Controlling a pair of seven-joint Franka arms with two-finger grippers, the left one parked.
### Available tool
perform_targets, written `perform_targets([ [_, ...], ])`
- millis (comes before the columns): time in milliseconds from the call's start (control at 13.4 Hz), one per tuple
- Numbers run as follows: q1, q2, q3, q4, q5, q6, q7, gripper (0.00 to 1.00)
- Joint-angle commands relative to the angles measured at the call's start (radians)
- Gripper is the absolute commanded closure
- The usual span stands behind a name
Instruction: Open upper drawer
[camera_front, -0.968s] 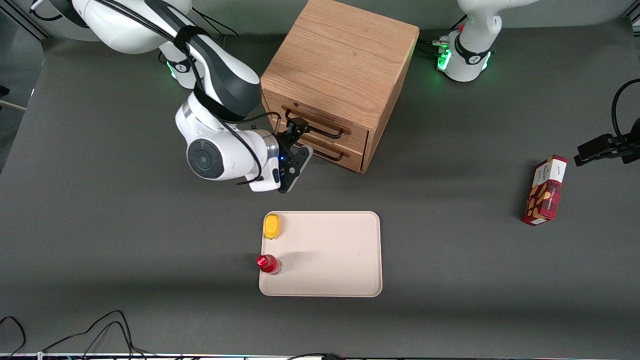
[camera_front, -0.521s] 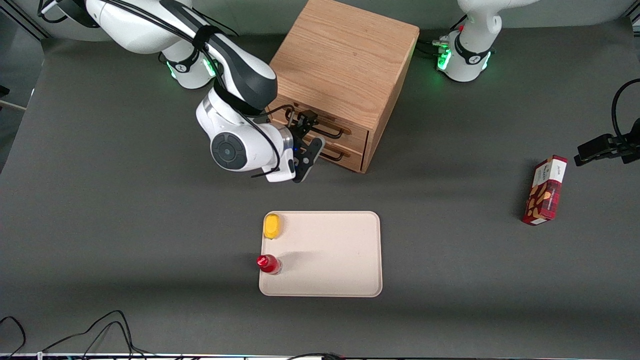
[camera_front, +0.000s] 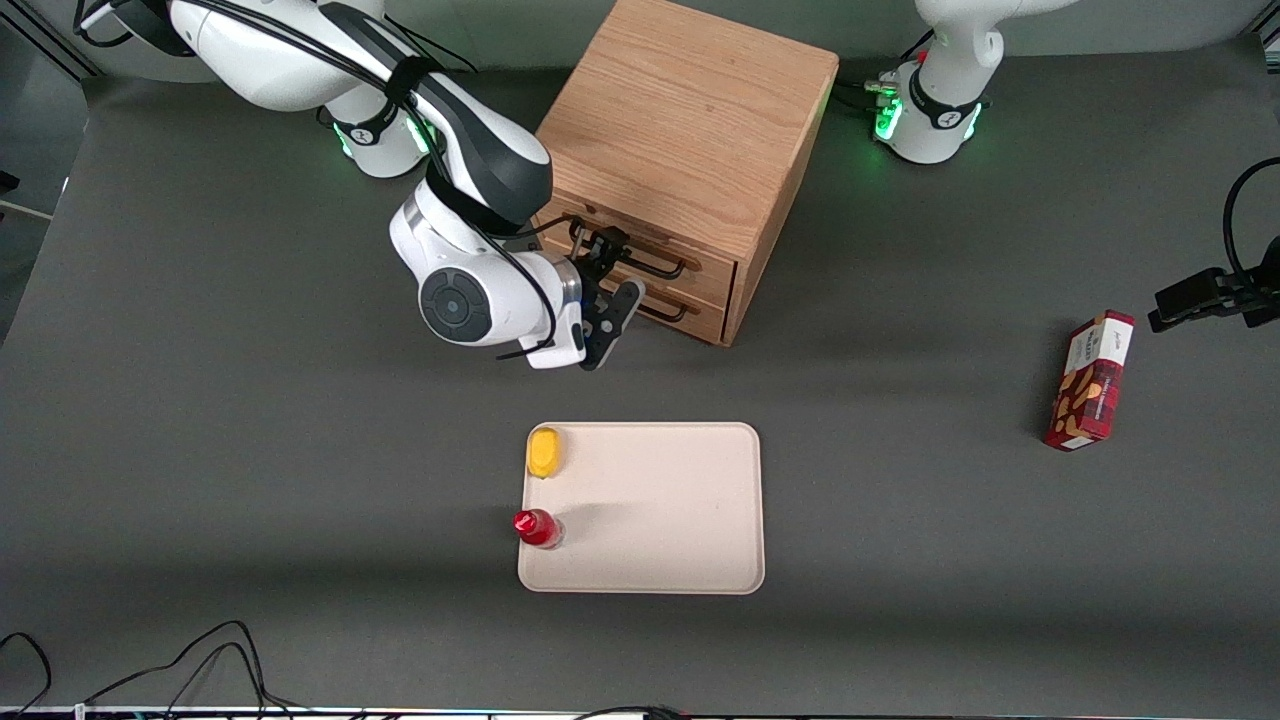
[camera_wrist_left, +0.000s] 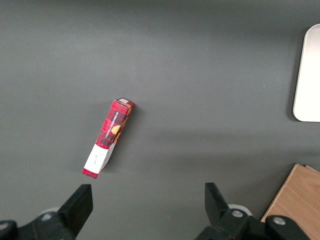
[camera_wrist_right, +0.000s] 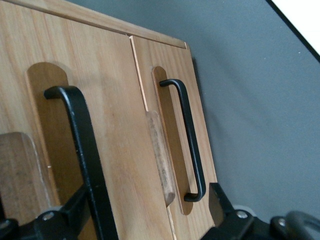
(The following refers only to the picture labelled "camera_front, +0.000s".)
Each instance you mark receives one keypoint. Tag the red tartan cookie box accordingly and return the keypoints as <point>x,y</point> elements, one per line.
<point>1090,385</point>

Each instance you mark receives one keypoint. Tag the yellow plastic lemon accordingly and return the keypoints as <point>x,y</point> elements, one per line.
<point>544,453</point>

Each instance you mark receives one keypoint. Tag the beige plastic tray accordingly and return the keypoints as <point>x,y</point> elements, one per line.
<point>660,520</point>

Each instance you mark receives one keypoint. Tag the oak wooden drawer cabinet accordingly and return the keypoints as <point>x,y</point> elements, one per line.
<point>690,110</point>

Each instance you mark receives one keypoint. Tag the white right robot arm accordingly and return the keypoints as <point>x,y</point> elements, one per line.
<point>480,150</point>

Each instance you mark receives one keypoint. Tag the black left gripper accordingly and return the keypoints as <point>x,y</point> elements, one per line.
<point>1212,291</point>

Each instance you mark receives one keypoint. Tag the red capped small bottle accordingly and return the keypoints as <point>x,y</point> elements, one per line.
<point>535,527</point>

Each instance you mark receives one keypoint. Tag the wooden drawer with deep tray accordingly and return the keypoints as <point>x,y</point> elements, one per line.
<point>715,278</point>

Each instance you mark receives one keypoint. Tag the wooden drawer front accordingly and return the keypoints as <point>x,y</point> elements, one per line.
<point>705,320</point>

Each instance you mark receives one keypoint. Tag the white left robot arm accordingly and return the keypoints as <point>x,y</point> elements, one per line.
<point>940,110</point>

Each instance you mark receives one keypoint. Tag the black frame rail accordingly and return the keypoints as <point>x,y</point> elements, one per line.
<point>1270,38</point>
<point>60,55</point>

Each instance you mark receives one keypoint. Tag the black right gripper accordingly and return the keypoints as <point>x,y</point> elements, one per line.
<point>591,267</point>

